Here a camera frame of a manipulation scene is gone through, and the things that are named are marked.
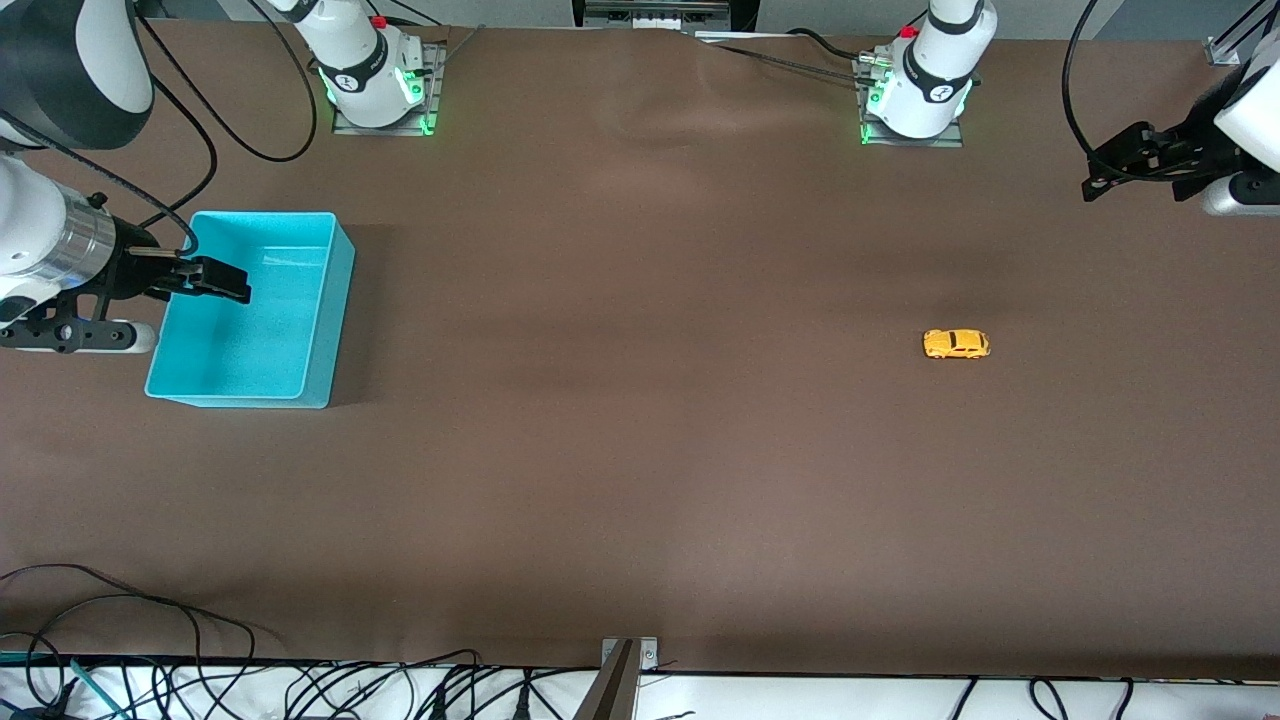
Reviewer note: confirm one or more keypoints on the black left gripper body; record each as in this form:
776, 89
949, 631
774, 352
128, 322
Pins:
1186, 146

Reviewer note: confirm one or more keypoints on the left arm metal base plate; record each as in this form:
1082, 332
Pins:
952, 140

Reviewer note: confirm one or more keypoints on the grey aluminium bar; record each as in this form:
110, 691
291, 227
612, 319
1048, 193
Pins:
610, 695

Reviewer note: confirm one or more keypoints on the black power plug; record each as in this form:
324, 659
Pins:
522, 702
437, 702

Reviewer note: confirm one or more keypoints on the aluminium profile rail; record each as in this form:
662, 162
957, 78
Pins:
1218, 48

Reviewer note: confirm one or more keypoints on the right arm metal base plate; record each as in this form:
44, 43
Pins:
432, 100

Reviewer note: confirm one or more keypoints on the white power strip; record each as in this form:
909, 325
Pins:
650, 15

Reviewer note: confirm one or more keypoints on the black right camera mount bracket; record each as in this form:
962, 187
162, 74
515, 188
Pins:
50, 330

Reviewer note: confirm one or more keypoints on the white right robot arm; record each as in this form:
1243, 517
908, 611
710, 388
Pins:
350, 60

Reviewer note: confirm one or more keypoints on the teal plastic storage bin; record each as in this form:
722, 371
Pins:
250, 340

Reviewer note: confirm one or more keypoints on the yellow beetle toy car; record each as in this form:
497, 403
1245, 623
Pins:
955, 343

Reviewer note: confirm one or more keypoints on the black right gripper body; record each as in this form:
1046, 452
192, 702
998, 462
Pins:
134, 270

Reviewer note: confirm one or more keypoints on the small metal clamp plate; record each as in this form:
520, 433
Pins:
650, 655

